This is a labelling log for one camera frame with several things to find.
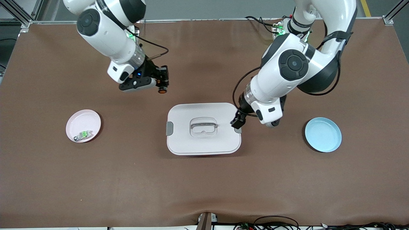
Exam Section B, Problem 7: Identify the white lidded storage box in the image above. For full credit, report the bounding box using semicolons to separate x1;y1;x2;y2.
166;102;242;156

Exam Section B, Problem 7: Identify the brown table mat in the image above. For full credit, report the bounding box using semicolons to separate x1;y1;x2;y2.
0;19;409;228

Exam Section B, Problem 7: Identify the pink round plate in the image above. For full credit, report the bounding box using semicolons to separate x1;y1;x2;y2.
66;109;102;143

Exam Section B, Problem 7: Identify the light blue round plate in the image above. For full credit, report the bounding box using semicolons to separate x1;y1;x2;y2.
304;117;342;153

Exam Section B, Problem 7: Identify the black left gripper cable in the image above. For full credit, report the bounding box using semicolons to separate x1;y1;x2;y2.
232;65;262;112

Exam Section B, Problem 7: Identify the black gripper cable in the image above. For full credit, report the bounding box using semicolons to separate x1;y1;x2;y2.
232;65;262;112
128;27;169;61

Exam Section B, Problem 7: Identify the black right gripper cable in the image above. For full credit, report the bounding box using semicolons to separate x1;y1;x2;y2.
128;27;169;61

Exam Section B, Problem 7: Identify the grey box lid handle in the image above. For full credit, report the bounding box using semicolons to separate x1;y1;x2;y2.
190;121;219;130

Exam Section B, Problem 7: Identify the aluminium table edge rail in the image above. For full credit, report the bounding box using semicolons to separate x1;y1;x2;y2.
30;18;389;25

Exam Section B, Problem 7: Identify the black left arm base cable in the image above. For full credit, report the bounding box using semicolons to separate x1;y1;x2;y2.
244;15;282;34

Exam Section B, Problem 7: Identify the green push-button switch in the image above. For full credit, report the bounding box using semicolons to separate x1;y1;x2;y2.
73;130;94;142

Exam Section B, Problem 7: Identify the black looped cable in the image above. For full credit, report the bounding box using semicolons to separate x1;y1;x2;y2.
253;216;300;230

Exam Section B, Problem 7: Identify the brown metal bracket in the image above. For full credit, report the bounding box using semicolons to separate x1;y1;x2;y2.
196;212;218;230

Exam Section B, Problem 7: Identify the aluminium frame post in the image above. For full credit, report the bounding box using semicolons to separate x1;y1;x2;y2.
0;0;43;28
382;0;409;26

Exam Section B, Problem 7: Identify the black cable bundle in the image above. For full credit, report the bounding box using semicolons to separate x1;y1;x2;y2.
320;221;409;230

